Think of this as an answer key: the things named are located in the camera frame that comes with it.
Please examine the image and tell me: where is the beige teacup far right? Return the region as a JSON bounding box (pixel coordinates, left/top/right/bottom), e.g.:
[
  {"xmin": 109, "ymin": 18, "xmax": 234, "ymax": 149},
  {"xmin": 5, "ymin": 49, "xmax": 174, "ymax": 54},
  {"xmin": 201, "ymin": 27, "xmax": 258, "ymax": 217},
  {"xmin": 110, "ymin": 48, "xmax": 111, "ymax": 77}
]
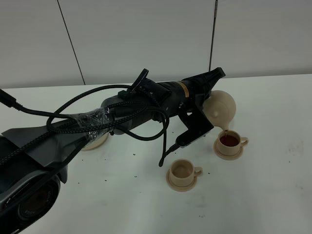
[{"xmin": 217, "ymin": 130, "xmax": 249, "ymax": 147}]

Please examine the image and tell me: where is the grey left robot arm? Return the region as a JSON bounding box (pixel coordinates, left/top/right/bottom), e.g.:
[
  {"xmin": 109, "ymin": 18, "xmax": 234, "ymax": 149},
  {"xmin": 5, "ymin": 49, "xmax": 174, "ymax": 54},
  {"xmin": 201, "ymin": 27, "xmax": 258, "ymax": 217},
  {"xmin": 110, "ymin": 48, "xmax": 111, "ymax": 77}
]
[{"xmin": 0, "ymin": 68, "xmax": 225, "ymax": 234}]

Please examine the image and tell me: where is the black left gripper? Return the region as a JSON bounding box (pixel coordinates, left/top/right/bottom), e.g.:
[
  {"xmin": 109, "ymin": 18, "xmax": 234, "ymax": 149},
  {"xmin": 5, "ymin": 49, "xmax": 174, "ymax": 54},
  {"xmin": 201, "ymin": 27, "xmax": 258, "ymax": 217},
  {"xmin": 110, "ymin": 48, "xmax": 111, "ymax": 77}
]
[{"xmin": 140, "ymin": 67, "xmax": 225, "ymax": 117}]

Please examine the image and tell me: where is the beige ceramic teapot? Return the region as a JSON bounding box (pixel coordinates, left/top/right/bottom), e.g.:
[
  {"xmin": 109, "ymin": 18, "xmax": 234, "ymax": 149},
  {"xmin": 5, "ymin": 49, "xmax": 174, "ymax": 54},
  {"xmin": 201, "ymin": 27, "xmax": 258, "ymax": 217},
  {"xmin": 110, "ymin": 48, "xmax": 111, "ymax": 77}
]
[{"xmin": 203, "ymin": 90, "xmax": 236, "ymax": 131}]

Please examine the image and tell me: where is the beige saucer near centre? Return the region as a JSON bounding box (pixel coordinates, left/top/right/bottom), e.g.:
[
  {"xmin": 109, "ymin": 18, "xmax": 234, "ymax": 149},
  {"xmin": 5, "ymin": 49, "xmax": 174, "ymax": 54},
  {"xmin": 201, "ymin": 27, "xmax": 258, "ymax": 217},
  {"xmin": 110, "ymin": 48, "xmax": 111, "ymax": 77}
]
[{"xmin": 166, "ymin": 170, "xmax": 197, "ymax": 192}]

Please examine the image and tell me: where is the beige teacup near centre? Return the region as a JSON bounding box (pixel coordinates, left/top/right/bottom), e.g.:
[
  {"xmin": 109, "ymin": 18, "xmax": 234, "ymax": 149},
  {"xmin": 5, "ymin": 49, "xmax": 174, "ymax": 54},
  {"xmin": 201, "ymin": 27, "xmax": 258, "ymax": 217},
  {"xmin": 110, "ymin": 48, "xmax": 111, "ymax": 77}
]
[{"xmin": 169, "ymin": 159, "xmax": 203, "ymax": 187}]

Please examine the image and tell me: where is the beige teacup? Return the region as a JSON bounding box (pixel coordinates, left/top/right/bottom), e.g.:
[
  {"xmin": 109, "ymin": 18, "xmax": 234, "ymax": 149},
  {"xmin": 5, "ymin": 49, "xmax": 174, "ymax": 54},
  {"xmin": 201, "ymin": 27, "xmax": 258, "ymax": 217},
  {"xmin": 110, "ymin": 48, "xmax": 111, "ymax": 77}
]
[
  {"xmin": 169, "ymin": 159, "xmax": 203, "ymax": 187},
  {"xmin": 217, "ymin": 130, "xmax": 249, "ymax": 147}
]

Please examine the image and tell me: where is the beige saucer far right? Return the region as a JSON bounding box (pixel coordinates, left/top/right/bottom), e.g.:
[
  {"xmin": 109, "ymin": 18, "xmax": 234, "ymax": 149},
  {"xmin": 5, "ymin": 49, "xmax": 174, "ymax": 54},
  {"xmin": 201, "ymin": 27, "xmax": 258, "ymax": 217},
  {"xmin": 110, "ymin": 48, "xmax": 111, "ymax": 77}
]
[{"xmin": 213, "ymin": 139, "xmax": 244, "ymax": 160}]

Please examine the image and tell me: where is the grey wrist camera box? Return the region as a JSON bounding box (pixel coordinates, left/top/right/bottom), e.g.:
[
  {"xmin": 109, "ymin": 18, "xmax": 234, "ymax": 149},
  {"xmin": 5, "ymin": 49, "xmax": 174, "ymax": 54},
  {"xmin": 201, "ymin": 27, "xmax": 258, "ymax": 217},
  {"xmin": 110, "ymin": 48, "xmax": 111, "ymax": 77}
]
[{"xmin": 175, "ymin": 106, "xmax": 214, "ymax": 148}]

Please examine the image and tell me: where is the beige round teapot saucer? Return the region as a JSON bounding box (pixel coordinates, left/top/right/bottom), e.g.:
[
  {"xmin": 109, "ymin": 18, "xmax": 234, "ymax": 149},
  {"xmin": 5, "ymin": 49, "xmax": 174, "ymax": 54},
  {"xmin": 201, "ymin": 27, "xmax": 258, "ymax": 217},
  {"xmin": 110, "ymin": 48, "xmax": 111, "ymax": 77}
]
[{"xmin": 82, "ymin": 133, "xmax": 109, "ymax": 151}]

